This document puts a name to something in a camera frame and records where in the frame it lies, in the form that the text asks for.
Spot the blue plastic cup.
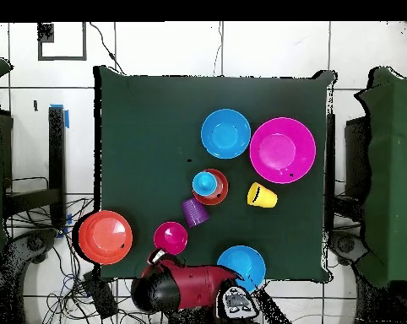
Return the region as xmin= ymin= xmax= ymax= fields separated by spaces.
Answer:
xmin=192 ymin=170 xmax=219 ymax=197

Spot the small red-orange plastic bowl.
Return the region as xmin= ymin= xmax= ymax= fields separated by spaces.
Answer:
xmin=192 ymin=168 xmax=230 ymax=207

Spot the purple ribbed plastic cup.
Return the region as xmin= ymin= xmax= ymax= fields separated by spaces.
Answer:
xmin=181 ymin=197 xmax=210 ymax=229

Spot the small magenta plastic bowl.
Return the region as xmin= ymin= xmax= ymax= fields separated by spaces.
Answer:
xmin=153 ymin=221 xmax=189 ymax=257

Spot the blue plastic bowl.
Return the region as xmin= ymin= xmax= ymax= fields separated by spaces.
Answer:
xmin=216 ymin=245 xmax=268 ymax=294
xmin=200 ymin=108 xmax=252 ymax=160

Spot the large orange plastic bowl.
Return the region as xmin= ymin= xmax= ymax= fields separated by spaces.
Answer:
xmin=77 ymin=209 xmax=134 ymax=266

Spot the yellow plastic cup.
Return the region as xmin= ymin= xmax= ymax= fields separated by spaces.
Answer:
xmin=246 ymin=181 xmax=279 ymax=209

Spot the large pink plastic bowl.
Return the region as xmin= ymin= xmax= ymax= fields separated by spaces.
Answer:
xmin=249 ymin=116 xmax=317 ymax=185

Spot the dark green tablecloth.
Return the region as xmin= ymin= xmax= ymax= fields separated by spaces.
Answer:
xmin=93 ymin=65 xmax=336 ymax=284

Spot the blue tape strip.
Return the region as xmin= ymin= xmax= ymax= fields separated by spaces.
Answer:
xmin=49 ymin=103 xmax=70 ymax=129

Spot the black floor box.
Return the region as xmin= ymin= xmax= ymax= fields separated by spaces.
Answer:
xmin=80 ymin=271 xmax=119 ymax=320

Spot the tangle of floor cables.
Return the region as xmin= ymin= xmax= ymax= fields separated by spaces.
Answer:
xmin=7 ymin=195 xmax=164 ymax=324

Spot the black metal frame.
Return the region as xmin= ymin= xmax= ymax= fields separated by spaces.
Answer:
xmin=325 ymin=113 xmax=372 ymax=234
xmin=0 ymin=105 xmax=67 ymax=230

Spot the thin black floor cable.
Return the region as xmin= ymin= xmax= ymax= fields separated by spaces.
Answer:
xmin=89 ymin=22 xmax=125 ymax=74

